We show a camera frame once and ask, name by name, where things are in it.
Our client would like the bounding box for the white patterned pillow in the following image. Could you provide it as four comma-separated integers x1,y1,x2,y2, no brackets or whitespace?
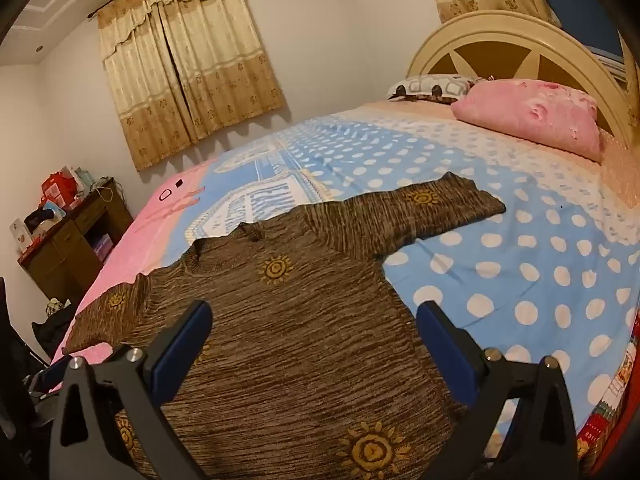
387,74,481,106

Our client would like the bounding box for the black cloth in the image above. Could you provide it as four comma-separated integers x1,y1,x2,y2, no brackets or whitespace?
25,207,66,227

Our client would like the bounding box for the black bag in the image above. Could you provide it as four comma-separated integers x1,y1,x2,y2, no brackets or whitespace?
31,302,76,361

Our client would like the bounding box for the black metal frame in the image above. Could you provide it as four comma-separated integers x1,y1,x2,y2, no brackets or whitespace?
0,277,51,480

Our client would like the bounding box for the wide beige patterned curtain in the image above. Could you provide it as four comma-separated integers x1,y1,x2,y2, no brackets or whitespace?
95,0,290,173

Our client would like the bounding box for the red gift bag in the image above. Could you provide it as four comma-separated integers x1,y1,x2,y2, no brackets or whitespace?
40,167,83,211

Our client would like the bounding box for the cream wooden headboard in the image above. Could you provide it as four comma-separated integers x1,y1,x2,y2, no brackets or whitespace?
406,10,636,151

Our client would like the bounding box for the brown wooden desk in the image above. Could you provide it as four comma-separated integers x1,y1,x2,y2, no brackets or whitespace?
17,176,135,301

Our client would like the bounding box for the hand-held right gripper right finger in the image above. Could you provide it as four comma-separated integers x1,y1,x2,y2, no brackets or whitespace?
417,300,581,480

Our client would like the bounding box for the pink pillow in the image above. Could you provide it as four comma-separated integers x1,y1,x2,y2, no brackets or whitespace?
451,79,602,162

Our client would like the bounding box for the pink and blue printed bed sheet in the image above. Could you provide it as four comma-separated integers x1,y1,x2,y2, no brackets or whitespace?
50,97,640,476

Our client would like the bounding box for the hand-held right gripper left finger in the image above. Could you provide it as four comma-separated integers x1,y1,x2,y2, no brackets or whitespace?
48,300,213,480

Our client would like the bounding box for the white carton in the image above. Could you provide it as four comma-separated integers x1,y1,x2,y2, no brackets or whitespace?
10,217,37,257

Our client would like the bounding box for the white cable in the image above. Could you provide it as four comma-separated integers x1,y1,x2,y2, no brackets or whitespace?
96,176,124,202

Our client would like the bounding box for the brown knitted sweater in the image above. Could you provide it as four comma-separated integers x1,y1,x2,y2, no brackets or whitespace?
62,171,507,480

